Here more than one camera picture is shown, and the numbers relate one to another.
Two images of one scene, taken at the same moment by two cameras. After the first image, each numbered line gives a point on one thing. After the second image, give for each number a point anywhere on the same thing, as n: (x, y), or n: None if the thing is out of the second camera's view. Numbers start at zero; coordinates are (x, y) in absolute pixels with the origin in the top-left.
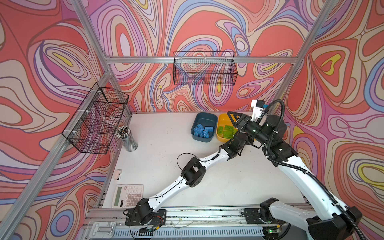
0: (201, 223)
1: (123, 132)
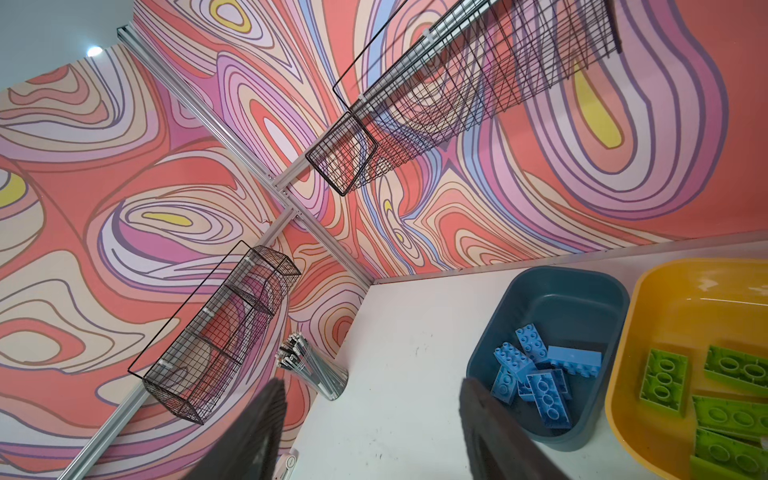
0: None
1: (296, 354)
